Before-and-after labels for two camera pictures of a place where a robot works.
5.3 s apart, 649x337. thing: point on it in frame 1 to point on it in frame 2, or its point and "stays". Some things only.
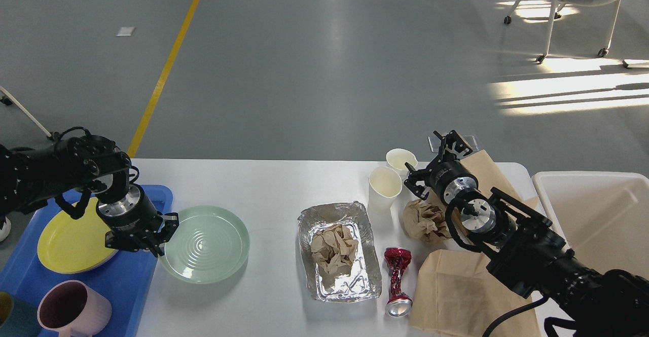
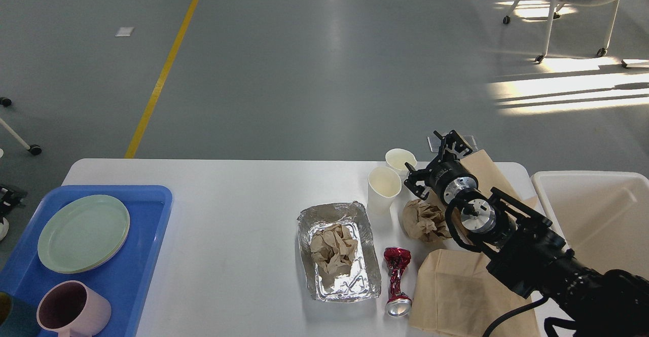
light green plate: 211,245 to 82,232
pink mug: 74,309 stays
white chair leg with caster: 53,136 to 35,149
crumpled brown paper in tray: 333,248 stays
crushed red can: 398,304 stays
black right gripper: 448,178 stays
